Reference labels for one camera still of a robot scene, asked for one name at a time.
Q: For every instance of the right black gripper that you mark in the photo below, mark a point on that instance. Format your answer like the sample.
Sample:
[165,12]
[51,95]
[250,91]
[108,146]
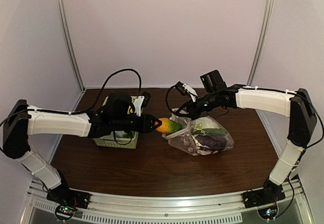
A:
[191,108]

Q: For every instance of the pale green fake cabbage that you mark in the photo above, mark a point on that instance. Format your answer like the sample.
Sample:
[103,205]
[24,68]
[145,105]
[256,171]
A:
[209,129]

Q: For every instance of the green plastic basket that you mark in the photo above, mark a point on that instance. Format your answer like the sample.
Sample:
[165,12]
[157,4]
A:
[119,139]

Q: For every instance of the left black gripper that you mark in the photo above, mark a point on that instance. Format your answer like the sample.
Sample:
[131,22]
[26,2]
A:
[141,122]

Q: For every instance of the purple spotted fake eggplant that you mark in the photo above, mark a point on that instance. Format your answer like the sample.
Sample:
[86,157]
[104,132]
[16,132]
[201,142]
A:
[212,142]

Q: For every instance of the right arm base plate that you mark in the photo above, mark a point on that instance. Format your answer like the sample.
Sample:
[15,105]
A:
[263,196]

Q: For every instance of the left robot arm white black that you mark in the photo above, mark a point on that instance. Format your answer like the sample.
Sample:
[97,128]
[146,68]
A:
[25,120]

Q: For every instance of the orange fake fruit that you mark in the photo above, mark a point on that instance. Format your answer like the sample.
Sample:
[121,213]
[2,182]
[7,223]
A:
[168,126]

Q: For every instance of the clear zip top bag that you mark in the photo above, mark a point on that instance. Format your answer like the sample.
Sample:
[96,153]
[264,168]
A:
[185,141]

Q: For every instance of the left aluminium frame post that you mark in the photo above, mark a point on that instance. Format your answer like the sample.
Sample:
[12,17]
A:
[69,45]

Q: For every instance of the aluminium frame post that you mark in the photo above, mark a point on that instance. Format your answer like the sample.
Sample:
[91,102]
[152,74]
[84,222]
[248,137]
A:
[268,9]
[69,45]

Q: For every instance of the aluminium front rail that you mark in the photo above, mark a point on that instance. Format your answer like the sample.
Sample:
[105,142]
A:
[222,208]

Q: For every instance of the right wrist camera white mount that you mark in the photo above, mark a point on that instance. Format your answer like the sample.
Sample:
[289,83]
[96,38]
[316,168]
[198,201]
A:
[186,90]

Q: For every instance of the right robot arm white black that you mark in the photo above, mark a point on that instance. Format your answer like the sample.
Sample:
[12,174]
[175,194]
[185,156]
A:
[295,105]

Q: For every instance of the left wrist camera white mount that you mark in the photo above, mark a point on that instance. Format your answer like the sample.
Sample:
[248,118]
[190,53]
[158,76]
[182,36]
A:
[140,102]

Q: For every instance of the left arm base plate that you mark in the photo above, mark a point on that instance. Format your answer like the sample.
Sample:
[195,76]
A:
[73,198]

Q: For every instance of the right aluminium frame post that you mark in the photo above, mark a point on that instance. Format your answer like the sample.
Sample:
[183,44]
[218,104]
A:
[268,9]

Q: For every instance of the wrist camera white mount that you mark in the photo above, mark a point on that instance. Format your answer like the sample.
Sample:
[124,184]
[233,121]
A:
[140,102]
[186,90]

